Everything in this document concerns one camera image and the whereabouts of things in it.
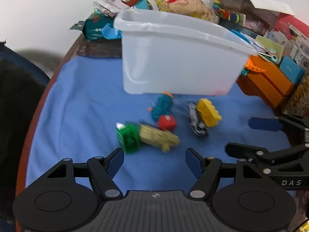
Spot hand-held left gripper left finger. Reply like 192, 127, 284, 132
47, 147, 125, 200

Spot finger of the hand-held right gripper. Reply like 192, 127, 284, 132
225, 142, 309, 172
249, 113, 309, 136

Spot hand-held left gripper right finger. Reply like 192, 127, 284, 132
185, 148, 272, 200

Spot green building block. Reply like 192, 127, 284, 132
116, 123, 141, 154

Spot black and silver toy car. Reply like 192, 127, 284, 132
188, 103, 210, 137

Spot beige toy figure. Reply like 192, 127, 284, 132
138, 124, 180, 153

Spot small red cube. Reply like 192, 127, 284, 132
157, 115, 177, 131

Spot yellow building block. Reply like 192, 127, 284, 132
196, 98, 222, 128

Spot teal toy with orange tip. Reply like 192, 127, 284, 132
148, 92, 175, 122

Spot white plastic container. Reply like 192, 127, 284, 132
113, 9, 259, 96

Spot orange box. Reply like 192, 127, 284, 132
238, 55, 296, 109

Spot yellow woven bag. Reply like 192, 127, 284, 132
281, 74, 309, 118

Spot orange and teal dinosaur toy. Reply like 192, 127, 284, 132
241, 59, 267, 76

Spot teal box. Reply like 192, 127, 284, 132
279, 55, 306, 85

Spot blue cloth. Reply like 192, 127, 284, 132
25, 55, 296, 199

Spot green card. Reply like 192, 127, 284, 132
255, 35, 285, 64

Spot pink box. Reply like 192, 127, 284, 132
275, 12, 305, 39

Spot clear box of coloured pieces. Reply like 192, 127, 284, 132
209, 0, 249, 26

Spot open white cardboard box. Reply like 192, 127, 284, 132
229, 0, 295, 32

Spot teal packet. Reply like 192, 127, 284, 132
69, 13, 122, 41

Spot beige snack bag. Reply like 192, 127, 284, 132
152, 0, 219, 24

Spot crumpled white and green bag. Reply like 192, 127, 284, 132
93, 0, 152, 17

